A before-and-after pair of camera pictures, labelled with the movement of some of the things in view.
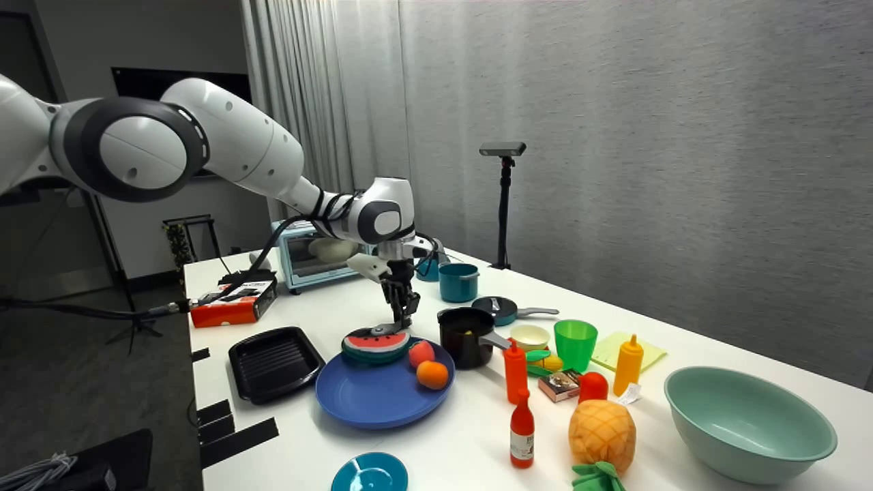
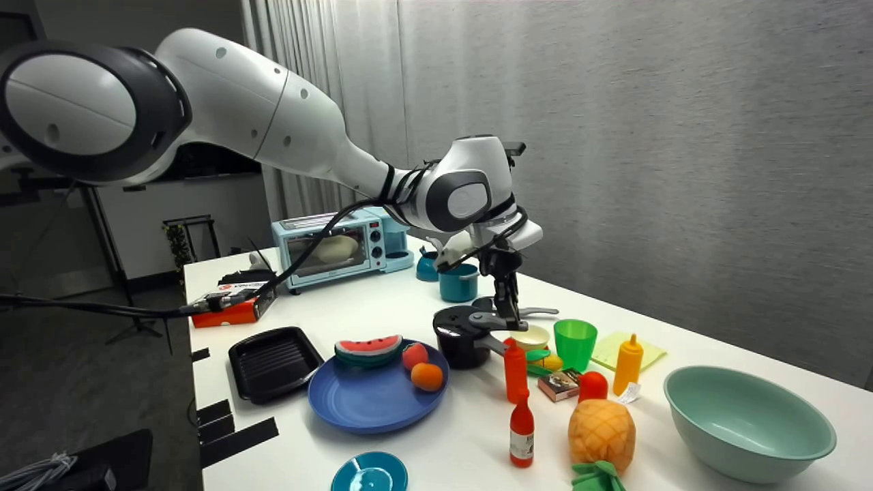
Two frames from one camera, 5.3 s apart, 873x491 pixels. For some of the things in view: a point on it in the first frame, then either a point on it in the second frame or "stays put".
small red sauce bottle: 523,436 stays put
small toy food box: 561,384 stays put
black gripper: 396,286 -> 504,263
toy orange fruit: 432,373 stays put
